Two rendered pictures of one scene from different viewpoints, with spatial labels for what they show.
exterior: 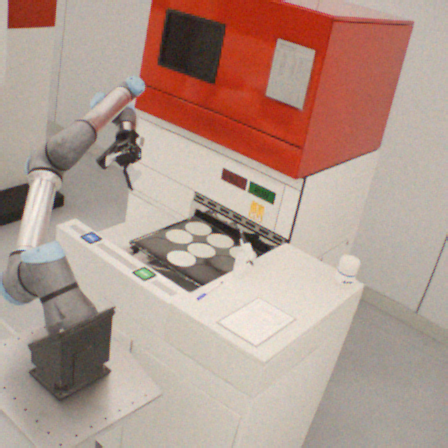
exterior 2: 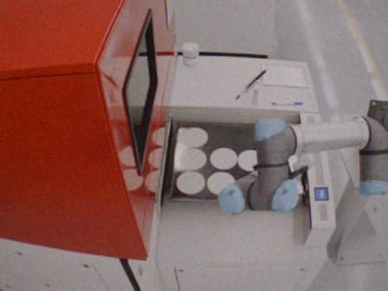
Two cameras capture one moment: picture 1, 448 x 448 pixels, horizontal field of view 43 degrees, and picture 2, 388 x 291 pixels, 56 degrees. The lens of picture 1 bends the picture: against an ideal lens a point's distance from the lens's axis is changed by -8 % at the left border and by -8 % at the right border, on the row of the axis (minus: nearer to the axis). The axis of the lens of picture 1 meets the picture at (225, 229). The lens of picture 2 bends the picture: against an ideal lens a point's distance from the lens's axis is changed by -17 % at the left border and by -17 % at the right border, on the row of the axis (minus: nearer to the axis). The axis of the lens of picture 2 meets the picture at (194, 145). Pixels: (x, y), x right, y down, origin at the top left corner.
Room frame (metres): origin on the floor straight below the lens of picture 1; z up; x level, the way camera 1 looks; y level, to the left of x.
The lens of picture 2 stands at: (2.48, 0.93, 2.14)
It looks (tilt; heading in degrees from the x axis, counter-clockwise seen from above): 49 degrees down; 243
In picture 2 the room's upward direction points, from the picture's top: 3 degrees counter-clockwise
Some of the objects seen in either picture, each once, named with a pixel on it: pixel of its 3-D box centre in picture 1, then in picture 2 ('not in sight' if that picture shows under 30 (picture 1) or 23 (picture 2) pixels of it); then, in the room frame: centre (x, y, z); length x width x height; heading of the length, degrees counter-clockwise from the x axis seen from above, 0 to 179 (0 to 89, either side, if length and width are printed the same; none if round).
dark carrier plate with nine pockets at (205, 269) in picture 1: (201, 249); (222, 160); (1.93, 0.07, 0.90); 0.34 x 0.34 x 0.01; 57
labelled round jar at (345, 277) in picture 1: (346, 271); (190, 54); (1.78, -0.43, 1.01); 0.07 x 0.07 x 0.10
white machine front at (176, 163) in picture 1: (206, 184); (151, 179); (2.22, 0.11, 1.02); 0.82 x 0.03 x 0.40; 57
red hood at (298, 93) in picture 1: (276, 61); (30, 65); (2.48, -0.06, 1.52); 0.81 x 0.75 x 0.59; 57
